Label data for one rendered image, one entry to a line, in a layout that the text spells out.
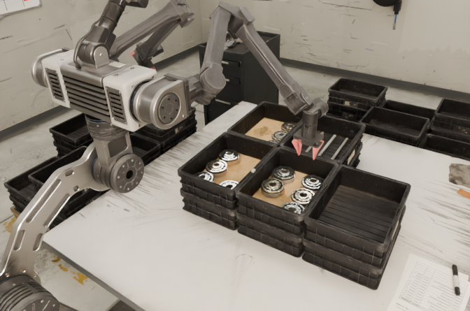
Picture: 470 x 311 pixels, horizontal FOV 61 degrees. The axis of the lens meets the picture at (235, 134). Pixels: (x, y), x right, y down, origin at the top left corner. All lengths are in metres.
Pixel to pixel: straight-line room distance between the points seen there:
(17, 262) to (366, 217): 1.26
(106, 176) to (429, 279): 1.23
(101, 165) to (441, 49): 3.97
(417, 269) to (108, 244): 1.25
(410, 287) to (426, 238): 0.29
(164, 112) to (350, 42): 4.07
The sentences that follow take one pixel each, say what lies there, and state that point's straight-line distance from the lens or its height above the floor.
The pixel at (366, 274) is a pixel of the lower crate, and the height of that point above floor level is 0.77.
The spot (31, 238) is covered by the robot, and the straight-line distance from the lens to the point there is 1.46.
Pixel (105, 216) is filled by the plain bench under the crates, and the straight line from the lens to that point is 1.99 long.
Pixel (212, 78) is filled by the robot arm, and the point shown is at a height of 1.47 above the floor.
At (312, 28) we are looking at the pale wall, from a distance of 5.17.
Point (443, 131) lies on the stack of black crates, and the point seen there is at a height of 0.47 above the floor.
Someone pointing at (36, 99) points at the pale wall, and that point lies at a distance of 4.57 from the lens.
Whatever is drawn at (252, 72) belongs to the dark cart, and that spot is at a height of 0.70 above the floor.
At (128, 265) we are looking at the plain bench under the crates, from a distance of 1.74.
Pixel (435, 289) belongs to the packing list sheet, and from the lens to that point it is 1.72.
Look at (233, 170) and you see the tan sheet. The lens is 1.92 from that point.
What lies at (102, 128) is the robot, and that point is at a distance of 1.33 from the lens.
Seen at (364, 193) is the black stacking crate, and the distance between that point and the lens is 1.84.
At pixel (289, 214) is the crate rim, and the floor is 0.92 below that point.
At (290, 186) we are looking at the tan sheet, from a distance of 1.82.
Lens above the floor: 1.95
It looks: 30 degrees down
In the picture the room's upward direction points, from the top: 2 degrees counter-clockwise
